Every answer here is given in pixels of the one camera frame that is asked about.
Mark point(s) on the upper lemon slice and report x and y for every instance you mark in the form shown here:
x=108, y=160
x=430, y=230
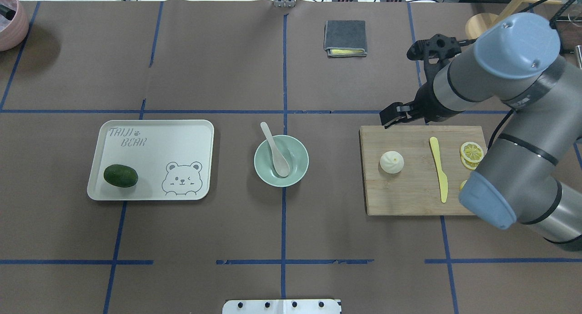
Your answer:
x=471, y=152

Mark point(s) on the white steamed bun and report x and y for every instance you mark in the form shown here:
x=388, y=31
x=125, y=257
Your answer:
x=392, y=162

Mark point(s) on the hidden lemon slice underneath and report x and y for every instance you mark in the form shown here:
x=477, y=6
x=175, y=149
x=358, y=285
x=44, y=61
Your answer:
x=469, y=165

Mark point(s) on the yellow plastic knife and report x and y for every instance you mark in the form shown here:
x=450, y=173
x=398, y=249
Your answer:
x=442, y=177

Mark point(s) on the white ceramic soup spoon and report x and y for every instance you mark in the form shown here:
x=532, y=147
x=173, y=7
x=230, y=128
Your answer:
x=281, y=165

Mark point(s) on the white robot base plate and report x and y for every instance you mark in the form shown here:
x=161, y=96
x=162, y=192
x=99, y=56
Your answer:
x=283, y=306

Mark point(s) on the wooden mug tree stand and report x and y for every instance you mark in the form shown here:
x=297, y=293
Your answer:
x=480, y=23

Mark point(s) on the dark green avocado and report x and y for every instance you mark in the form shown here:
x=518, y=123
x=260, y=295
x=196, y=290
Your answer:
x=121, y=176

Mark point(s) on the pink bowl with ice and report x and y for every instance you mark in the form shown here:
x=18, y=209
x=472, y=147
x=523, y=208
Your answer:
x=14, y=31

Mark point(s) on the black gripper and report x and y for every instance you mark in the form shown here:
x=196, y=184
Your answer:
x=425, y=103

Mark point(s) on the folded grey yellow cloth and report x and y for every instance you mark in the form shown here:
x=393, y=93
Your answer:
x=345, y=38

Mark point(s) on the lemon slice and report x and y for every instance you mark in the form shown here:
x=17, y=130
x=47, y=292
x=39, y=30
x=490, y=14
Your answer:
x=471, y=152
x=462, y=184

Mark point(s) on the white bear serving tray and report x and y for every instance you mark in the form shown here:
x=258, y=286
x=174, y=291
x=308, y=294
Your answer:
x=172, y=159

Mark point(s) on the lower lemon slice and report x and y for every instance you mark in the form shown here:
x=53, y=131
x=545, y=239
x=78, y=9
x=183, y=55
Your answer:
x=462, y=184

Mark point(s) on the bamboo cutting board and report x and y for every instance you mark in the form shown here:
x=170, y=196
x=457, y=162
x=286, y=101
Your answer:
x=415, y=189

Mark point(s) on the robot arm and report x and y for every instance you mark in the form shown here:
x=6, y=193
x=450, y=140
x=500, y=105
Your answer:
x=518, y=61

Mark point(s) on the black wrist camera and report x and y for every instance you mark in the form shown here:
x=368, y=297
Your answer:
x=436, y=51

